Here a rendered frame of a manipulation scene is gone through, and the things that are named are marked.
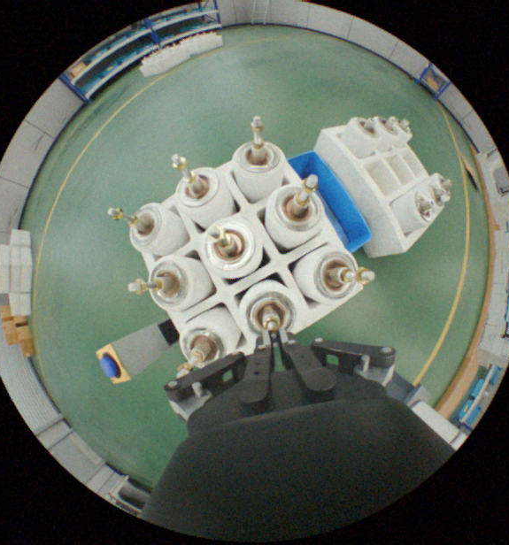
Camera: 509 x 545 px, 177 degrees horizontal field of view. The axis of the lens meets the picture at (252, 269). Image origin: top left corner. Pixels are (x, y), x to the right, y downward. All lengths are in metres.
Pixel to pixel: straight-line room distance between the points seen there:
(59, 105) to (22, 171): 1.52
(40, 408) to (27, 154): 5.15
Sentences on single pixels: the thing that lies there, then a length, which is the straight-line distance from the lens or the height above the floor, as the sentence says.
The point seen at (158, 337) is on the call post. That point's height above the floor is 0.18.
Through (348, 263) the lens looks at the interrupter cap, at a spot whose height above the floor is 0.25.
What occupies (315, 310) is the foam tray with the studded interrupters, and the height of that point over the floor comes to 0.18.
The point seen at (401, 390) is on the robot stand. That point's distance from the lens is 0.52.
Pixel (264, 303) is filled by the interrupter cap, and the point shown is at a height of 0.25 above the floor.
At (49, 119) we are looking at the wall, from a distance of 4.97.
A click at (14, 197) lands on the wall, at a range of 5.32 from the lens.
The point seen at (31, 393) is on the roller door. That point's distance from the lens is 5.34.
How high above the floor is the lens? 0.49
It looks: 87 degrees down
